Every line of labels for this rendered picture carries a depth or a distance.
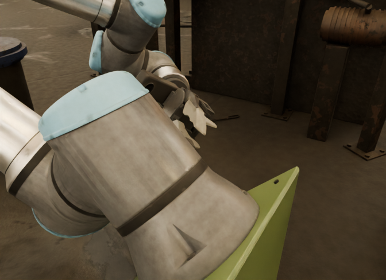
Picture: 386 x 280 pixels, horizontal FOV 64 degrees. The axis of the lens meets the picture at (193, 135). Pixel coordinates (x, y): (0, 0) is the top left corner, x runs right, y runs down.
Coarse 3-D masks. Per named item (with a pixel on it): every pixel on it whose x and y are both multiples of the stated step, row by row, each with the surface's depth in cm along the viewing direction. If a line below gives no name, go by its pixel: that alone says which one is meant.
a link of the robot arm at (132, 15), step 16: (32, 0) 55; (48, 0) 54; (64, 0) 55; (80, 0) 55; (96, 0) 56; (112, 0) 57; (128, 0) 59; (144, 0) 59; (160, 0) 62; (80, 16) 58; (96, 16) 58; (112, 16) 59; (128, 16) 60; (144, 16) 59; (160, 16) 61; (112, 32) 65; (128, 32) 62; (144, 32) 63; (128, 48) 66
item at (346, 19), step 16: (336, 16) 111; (352, 16) 109; (368, 16) 107; (384, 16) 105; (320, 32) 117; (336, 32) 113; (352, 32) 110; (368, 32) 107; (384, 32) 105; (336, 48) 116; (336, 64) 118; (320, 80) 124; (336, 80) 121; (320, 96) 127; (336, 96) 124; (320, 112) 130; (320, 128) 132
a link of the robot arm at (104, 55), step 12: (96, 36) 68; (96, 48) 68; (108, 48) 67; (96, 60) 69; (108, 60) 69; (120, 60) 69; (132, 60) 70; (144, 60) 73; (108, 72) 72; (132, 72) 73
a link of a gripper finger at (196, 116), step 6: (186, 108) 58; (192, 108) 57; (198, 108) 56; (186, 114) 58; (192, 114) 56; (198, 114) 55; (192, 120) 55; (198, 120) 54; (204, 120) 55; (210, 120) 59; (198, 126) 54; (204, 126) 54; (216, 126) 58; (204, 132) 53
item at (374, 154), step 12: (384, 60) 110; (384, 72) 111; (384, 84) 112; (372, 96) 118; (384, 96) 113; (372, 108) 119; (384, 108) 116; (372, 120) 120; (384, 120) 120; (372, 132) 121; (348, 144) 130; (360, 144) 127; (372, 144) 124; (360, 156) 124; (372, 156) 123
